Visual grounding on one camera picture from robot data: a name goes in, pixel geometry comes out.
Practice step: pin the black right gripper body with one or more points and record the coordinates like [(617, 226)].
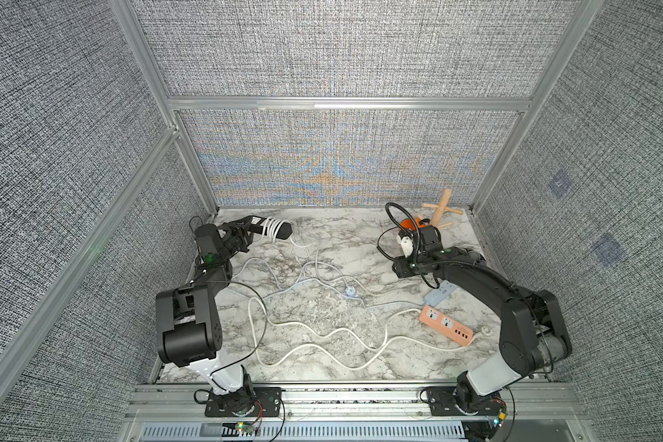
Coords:
[(403, 267)]

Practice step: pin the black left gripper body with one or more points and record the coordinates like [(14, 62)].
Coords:
[(242, 232)]

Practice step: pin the pink power strip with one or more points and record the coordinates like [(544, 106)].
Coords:
[(446, 326)]

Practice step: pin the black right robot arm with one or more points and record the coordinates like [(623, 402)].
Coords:
[(532, 335)]

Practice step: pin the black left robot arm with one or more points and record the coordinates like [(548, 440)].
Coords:
[(189, 329)]

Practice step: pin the orange mug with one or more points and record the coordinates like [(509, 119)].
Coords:
[(412, 225)]

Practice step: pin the wooden mug tree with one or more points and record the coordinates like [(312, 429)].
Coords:
[(442, 208)]

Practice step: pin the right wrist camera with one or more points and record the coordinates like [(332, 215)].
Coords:
[(408, 243)]

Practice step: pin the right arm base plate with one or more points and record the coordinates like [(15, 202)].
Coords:
[(453, 401)]

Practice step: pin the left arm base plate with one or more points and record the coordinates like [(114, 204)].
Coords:
[(245, 403)]

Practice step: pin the aluminium front rail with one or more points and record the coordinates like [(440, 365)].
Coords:
[(356, 411)]

